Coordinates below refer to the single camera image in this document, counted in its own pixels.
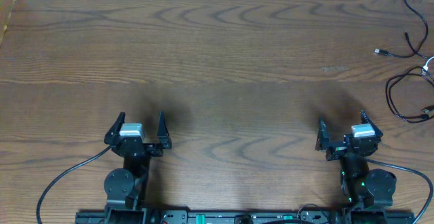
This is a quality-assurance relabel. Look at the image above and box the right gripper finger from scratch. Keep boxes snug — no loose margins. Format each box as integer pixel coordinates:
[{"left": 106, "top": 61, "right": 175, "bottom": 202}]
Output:
[
  {"left": 360, "top": 110, "right": 374, "bottom": 127},
  {"left": 315, "top": 117, "right": 330, "bottom": 151}
]

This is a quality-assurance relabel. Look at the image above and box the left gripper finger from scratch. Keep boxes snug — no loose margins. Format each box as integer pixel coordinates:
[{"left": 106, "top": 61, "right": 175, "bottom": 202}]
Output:
[
  {"left": 104, "top": 112, "right": 125, "bottom": 145},
  {"left": 157, "top": 111, "right": 172, "bottom": 149}
]

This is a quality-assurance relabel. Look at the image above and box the black usb cable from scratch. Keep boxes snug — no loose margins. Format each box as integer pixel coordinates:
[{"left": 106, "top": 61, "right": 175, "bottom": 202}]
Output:
[
  {"left": 384, "top": 65, "right": 434, "bottom": 124},
  {"left": 374, "top": 0, "right": 434, "bottom": 60}
]

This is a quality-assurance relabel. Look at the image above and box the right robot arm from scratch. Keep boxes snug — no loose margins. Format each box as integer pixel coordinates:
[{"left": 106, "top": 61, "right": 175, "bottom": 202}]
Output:
[{"left": 315, "top": 111, "right": 397, "bottom": 223}]

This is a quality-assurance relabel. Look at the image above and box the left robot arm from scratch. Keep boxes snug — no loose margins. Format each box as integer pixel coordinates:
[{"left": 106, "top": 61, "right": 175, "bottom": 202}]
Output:
[{"left": 104, "top": 111, "right": 172, "bottom": 223}]

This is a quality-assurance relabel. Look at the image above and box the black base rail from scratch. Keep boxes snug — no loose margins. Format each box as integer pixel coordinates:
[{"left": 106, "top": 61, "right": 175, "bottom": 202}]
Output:
[{"left": 75, "top": 208, "right": 414, "bottom": 224}]

